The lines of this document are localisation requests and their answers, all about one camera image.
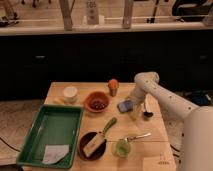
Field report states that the dark brown bowl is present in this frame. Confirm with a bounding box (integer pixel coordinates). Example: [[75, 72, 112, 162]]
[[78, 132, 107, 161]]

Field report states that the white remote on shelf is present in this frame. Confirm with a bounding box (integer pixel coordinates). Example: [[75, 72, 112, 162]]
[[86, 0, 99, 25]]

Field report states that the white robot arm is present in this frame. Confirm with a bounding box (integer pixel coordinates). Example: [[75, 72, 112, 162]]
[[130, 71, 213, 171]]

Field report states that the green handled spatula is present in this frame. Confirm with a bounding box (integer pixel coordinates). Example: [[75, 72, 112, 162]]
[[83, 117, 117, 157]]

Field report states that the green small cup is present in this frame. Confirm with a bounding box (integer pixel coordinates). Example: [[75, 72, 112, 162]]
[[115, 139, 131, 157]]

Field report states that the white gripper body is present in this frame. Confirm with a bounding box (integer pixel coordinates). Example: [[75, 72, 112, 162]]
[[130, 87, 146, 105]]

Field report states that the white small cup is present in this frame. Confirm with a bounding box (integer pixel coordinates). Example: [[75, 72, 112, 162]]
[[63, 86, 78, 102]]

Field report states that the silver spoon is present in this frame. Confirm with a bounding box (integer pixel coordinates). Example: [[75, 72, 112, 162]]
[[124, 133, 151, 142]]

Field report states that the green plastic tray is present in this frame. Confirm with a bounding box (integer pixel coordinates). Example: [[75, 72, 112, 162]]
[[16, 105, 83, 169]]

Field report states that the orange bowl with beans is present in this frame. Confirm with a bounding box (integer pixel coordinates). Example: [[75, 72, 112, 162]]
[[83, 91, 109, 113]]

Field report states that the blue sponge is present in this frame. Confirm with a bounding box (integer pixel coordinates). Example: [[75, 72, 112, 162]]
[[117, 100, 133, 113]]

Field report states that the black cable on floor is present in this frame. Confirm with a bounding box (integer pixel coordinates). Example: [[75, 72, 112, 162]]
[[170, 143, 182, 158]]

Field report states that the yellow small item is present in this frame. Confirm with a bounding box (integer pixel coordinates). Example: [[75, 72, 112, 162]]
[[53, 98, 66, 105]]

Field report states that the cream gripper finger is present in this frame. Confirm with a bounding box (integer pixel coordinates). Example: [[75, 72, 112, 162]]
[[130, 105, 140, 120]]

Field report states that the grey cloth in tray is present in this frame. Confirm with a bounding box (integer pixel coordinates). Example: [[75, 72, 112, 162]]
[[42, 145, 69, 165]]

